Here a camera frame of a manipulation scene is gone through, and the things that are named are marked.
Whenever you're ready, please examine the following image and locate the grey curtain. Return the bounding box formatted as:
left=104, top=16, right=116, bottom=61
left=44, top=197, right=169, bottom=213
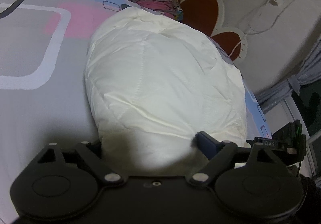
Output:
left=256, top=39, right=320, bottom=113

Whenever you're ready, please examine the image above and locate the white wall cable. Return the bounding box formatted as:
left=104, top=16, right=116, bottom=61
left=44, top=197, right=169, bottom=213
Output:
left=230, top=0, right=313, bottom=58

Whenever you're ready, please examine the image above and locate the white padded down jacket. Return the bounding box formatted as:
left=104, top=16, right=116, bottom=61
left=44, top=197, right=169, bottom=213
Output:
left=84, top=7, right=248, bottom=176

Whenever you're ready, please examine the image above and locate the red heart-shaped headboard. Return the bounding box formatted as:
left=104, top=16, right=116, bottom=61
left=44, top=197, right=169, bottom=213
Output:
left=178, top=0, right=248, bottom=64

